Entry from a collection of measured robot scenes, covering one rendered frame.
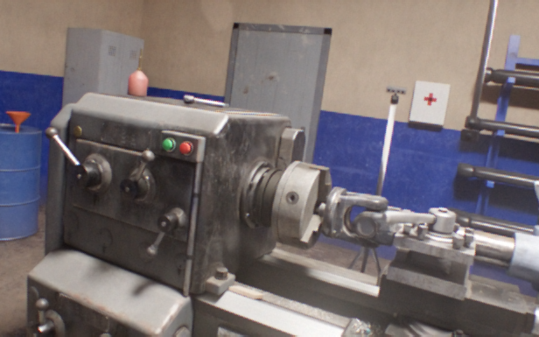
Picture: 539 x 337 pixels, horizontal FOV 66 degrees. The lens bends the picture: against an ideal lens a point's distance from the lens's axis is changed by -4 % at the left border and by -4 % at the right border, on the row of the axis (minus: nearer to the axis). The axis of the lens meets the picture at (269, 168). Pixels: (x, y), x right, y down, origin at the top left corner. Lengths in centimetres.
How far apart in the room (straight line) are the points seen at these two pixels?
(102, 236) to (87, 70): 341
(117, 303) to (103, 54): 355
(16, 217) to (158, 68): 251
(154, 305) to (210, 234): 24
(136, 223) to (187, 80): 402
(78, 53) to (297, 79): 224
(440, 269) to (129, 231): 84
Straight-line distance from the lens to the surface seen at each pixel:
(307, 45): 450
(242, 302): 121
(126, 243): 133
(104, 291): 131
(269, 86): 460
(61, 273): 143
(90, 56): 465
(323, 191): 124
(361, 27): 441
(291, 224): 118
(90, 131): 138
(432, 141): 420
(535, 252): 119
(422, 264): 102
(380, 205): 120
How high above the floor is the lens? 139
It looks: 9 degrees down
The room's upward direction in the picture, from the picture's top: 8 degrees clockwise
